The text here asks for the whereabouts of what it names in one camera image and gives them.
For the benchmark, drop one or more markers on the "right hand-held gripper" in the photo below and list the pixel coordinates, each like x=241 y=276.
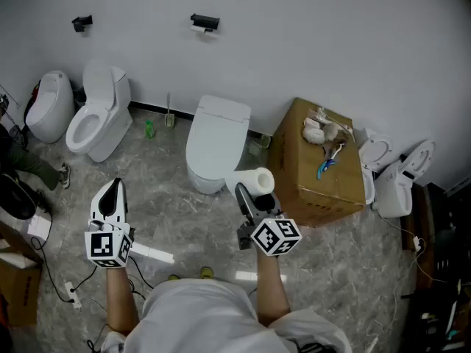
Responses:
x=276 y=235

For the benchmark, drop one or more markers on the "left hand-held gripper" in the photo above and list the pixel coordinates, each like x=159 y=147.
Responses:
x=108 y=246

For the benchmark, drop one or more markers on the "large white toilet paper roll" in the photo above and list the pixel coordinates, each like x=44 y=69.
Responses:
x=248 y=178

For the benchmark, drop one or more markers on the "person's right forearm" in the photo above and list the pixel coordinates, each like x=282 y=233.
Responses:
x=272 y=289

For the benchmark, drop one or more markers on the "person's left forearm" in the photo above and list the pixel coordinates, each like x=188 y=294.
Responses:
x=119 y=300

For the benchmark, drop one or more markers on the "white closed-lid toilet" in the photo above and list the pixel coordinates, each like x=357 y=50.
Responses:
x=217 y=138

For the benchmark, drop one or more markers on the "white open-lid toilet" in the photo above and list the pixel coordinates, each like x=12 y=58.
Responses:
x=110 y=112

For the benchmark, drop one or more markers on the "white toilet with raised lid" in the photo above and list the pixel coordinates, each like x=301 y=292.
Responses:
x=393 y=193

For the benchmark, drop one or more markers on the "clear green plastic cup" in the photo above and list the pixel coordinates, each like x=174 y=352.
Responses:
x=265 y=140
x=254 y=148

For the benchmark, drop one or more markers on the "large brown cardboard box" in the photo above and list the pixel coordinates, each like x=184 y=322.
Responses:
x=305 y=175

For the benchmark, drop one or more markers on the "white paper sheet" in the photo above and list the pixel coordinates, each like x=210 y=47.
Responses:
x=38 y=227

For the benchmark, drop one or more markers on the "person's yellow shoe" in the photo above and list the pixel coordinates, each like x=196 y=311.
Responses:
x=207 y=272
x=174 y=277

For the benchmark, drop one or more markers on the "white oval pouch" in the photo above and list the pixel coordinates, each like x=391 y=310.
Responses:
x=313 y=135

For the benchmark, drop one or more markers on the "green plastic bottle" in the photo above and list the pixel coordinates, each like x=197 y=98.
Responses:
x=149 y=131

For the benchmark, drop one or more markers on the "white power strip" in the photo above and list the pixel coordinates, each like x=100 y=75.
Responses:
x=73 y=295

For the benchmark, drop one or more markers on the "black round stool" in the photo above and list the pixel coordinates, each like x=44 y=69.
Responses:
x=16 y=197

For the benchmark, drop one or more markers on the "small white packet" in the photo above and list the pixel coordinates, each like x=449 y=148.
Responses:
x=311 y=123

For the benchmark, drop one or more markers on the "grey fluffy duster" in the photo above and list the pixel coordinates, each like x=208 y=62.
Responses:
x=330 y=131

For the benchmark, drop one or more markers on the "small brown cardboard box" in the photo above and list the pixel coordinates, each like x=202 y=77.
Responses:
x=18 y=292

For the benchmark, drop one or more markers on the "person's white shirt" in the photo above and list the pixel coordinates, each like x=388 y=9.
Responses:
x=206 y=318

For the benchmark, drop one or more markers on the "white power adapter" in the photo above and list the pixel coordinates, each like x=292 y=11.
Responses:
x=416 y=243

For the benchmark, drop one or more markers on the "dark shelving unit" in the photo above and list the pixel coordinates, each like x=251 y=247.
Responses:
x=449 y=256

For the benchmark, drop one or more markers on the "black wall paper holder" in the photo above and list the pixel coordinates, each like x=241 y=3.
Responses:
x=206 y=20

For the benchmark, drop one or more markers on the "small black wall holder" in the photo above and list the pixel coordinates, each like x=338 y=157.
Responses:
x=81 y=22

